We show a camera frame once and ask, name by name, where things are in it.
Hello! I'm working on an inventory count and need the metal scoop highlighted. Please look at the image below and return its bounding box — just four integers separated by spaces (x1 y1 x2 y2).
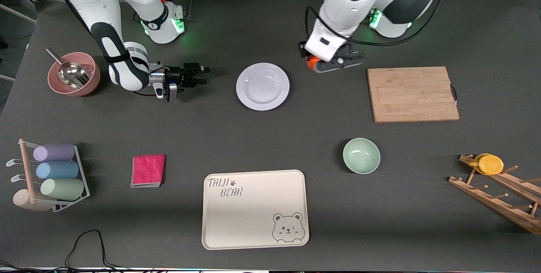
46 47 90 88

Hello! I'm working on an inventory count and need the blue cup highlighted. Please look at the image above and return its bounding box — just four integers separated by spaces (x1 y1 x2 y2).
36 161 79 180

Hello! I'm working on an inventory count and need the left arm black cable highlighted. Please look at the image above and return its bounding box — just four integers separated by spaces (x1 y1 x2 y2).
305 0 449 48

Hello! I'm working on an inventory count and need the wooden cutting board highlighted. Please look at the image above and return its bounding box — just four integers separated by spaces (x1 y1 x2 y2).
367 66 460 123

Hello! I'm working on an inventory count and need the white round plate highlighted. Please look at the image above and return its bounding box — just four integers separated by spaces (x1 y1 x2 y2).
236 63 290 111

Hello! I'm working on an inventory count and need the purple cup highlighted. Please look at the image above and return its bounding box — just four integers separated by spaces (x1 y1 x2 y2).
33 143 76 162

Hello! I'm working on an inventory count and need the pink bowl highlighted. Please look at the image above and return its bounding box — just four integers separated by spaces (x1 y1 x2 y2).
47 52 101 96

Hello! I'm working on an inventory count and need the white wire cup rack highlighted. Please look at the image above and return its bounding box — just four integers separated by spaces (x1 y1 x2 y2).
6 139 90 213

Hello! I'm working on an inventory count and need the yellow cup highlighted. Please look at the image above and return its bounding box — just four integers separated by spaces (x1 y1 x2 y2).
468 153 504 175

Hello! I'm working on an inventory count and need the black cable loop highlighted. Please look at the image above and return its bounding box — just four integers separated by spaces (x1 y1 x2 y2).
0 229 140 273

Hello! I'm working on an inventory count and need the light green bowl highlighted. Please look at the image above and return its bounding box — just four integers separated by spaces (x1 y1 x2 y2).
342 137 381 175

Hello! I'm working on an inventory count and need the beige cup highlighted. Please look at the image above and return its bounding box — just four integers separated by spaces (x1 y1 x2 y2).
13 188 53 212

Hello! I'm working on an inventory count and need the wooden peg drying rack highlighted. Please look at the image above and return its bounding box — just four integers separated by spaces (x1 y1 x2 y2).
448 154 541 235

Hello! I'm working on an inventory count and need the green cup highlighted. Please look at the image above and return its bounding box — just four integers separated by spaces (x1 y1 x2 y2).
40 178 85 201

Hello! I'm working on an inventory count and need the pink folded cloth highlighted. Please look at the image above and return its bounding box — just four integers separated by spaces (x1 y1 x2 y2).
130 154 166 188

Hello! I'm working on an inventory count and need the beige bear print tray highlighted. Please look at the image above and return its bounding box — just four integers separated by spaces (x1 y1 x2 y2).
202 169 310 250

